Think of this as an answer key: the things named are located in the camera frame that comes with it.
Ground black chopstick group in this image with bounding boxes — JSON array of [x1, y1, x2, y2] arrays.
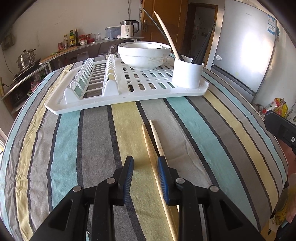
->
[[193, 29, 212, 65], [142, 8, 170, 45], [194, 25, 216, 65]]

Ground metal kitchen shelf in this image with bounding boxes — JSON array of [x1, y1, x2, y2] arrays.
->
[[1, 37, 143, 118]]

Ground snack bags on floor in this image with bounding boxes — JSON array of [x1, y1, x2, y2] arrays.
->
[[261, 98, 288, 117]]

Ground striped tablecloth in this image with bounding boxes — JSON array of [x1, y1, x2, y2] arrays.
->
[[1, 63, 288, 240]]

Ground silver refrigerator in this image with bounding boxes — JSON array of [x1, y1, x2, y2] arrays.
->
[[211, 1, 277, 102]]

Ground white plastic dish rack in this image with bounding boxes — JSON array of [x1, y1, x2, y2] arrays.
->
[[45, 54, 209, 115]]

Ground white utensil cup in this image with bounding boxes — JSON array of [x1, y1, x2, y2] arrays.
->
[[172, 56, 204, 89]]

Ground large white bowl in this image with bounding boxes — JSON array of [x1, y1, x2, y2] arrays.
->
[[117, 41, 171, 70]]

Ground wooden cutting board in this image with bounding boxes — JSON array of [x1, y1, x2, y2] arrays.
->
[[40, 46, 78, 64]]

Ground black induction cooker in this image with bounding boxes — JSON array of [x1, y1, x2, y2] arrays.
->
[[13, 59, 40, 81]]

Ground stainless steel steamer pot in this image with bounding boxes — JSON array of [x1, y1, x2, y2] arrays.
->
[[16, 48, 36, 71]]

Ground grey plastic storage box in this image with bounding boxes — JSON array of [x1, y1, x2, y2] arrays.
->
[[105, 26, 121, 39]]

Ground green oil bottle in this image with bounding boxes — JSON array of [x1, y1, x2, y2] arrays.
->
[[69, 30, 75, 47]]

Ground white electric kettle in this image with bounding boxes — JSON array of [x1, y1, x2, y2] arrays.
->
[[120, 20, 139, 39]]

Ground dark soy sauce bottle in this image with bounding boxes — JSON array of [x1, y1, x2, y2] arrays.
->
[[74, 28, 80, 46]]

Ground brown wooden door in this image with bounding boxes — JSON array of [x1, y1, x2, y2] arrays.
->
[[141, 0, 189, 51]]

